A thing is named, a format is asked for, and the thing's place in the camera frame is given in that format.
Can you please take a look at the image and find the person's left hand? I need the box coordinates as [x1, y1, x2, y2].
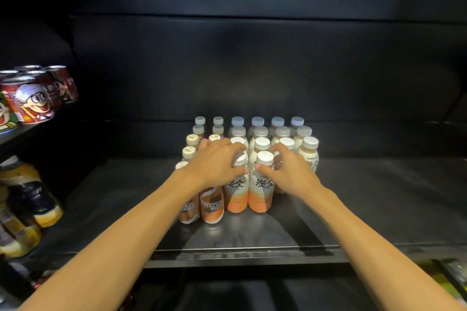
[174, 138, 250, 195]

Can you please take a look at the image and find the person's right hand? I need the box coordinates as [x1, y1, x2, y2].
[254, 143, 327, 200]

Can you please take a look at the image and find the black shelf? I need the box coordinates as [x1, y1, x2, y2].
[11, 0, 467, 311]

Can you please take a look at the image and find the person's right forearm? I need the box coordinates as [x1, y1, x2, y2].
[303, 187, 464, 311]

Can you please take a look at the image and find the person's left forearm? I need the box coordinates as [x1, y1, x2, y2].
[18, 172, 205, 311]

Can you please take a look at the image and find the row of yellow dark label bottles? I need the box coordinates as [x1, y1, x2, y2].
[0, 155, 64, 259]

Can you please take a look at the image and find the row of yellow green snack packs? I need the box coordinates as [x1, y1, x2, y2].
[419, 258, 467, 304]

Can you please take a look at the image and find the group of cartoon drink cans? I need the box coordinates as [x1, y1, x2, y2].
[0, 65, 79, 134]

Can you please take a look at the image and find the black metal drinks rack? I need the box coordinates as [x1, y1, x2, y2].
[0, 0, 85, 311]

